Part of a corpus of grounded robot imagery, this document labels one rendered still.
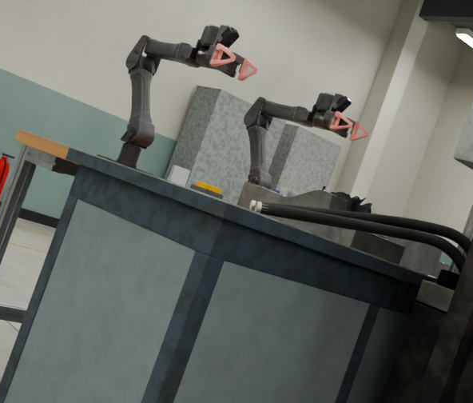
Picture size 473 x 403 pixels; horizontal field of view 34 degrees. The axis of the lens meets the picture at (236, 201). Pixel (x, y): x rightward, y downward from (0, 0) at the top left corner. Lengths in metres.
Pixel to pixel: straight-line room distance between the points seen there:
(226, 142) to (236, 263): 6.71
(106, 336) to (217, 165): 6.58
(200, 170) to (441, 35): 4.63
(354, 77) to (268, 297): 8.55
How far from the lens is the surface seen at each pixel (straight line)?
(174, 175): 2.33
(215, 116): 8.35
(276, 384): 2.04
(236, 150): 8.57
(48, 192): 8.13
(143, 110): 2.60
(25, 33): 7.86
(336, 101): 2.85
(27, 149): 2.58
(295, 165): 9.45
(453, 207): 11.04
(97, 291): 2.03
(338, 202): 2.37
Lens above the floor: 0.78
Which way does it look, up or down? 1 degrees up
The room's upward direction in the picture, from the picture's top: 20 degrees clockwise
